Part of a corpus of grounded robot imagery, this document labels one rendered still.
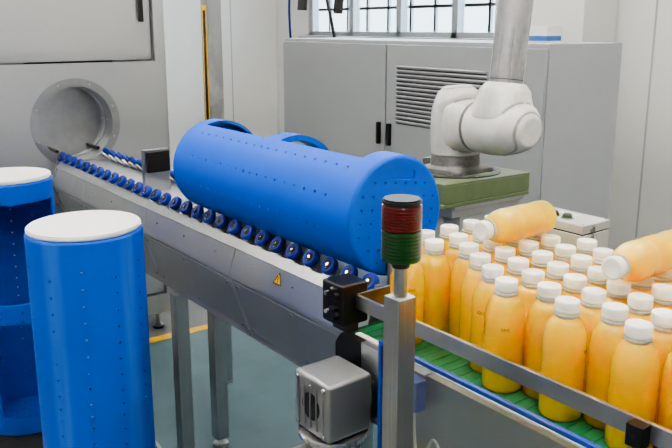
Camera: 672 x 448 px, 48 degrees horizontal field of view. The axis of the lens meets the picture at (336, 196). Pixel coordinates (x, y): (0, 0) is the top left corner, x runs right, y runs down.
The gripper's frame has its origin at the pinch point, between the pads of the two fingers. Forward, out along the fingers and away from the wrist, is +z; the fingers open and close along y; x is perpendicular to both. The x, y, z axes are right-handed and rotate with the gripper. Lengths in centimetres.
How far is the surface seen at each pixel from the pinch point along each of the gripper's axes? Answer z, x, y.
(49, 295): 72, 13, -70
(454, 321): 60, -72, -26
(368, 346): 66, -61, -39
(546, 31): -1, 23, 163
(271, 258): 65, -10, -21
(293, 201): 46, -23, -26
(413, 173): 36, -46, -11
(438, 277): 52, -68, -28
